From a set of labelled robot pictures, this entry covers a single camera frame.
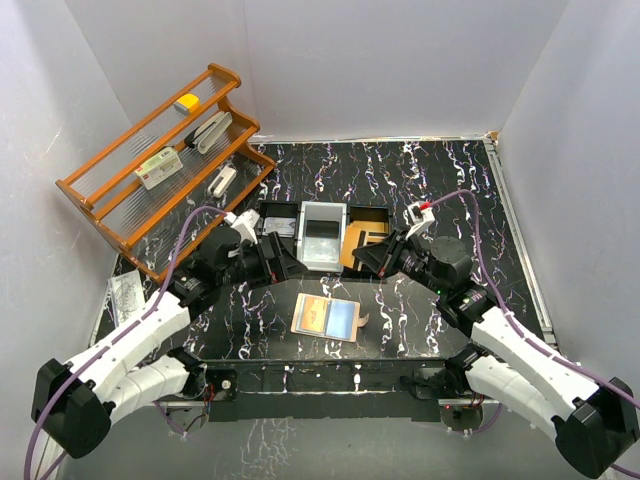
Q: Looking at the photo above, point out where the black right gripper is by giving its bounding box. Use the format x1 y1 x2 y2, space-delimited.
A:
353 226 448 296

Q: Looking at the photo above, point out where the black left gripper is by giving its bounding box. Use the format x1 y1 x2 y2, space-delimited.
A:
218 232 307 289

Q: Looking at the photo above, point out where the gold card with magnetic stripe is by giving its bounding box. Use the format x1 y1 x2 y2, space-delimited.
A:
339 225 387 272

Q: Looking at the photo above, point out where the beige leather card holder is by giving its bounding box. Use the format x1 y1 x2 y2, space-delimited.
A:
290 293 369 342

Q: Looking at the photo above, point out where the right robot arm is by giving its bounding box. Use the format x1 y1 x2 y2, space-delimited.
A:
354 231 639 479

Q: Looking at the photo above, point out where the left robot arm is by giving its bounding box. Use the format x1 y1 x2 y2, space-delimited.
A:
31 227 307 459

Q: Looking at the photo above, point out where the silver card in left tray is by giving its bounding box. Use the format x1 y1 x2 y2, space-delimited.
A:
263 217 296 238

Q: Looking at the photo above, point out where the black right tray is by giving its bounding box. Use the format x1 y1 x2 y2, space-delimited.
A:
344 206 392 277

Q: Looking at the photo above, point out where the black tray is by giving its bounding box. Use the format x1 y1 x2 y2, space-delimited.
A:
256 201 300 240
344 206 392 277

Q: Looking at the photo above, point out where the white tray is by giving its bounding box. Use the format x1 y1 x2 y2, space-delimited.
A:
296 201 347 273

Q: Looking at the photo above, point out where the black left tray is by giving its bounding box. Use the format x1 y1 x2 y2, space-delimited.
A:
256 201 300 240

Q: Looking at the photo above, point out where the small white stapler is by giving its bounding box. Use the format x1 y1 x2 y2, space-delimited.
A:
207 166 237 199

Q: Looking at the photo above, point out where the orange wooden shelf rack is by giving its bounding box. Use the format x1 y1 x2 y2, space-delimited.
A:
56 64 276 283

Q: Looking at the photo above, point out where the white black stapler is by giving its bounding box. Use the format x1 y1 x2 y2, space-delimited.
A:
184 111 233 155

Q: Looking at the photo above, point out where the white staples box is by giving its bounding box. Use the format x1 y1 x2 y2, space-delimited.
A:
135 146 183 190

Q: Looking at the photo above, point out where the white printed paper sheet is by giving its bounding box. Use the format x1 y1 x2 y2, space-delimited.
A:
108 270 145 326

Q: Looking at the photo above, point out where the yellow white tape measure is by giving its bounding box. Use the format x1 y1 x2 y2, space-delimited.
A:
173 93 200 116

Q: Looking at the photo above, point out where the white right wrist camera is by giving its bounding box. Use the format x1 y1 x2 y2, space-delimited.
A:
404 202 435 240

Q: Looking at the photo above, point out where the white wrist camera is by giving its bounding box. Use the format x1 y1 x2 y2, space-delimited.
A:
404 202 435 240
224 209 260 245

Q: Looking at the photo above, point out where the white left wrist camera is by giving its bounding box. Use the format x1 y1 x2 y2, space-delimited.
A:
224 209 260 245

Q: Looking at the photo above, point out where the aluminium frame rail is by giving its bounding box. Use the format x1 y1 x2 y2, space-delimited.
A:
137 359 508 436

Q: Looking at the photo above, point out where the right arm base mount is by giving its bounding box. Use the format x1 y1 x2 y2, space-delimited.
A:
399 367 471 400

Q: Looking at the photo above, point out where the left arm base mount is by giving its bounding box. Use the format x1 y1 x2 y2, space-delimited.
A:
167 368 238 404

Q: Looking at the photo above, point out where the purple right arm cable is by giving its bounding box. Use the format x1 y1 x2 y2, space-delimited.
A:
424 189 640 479

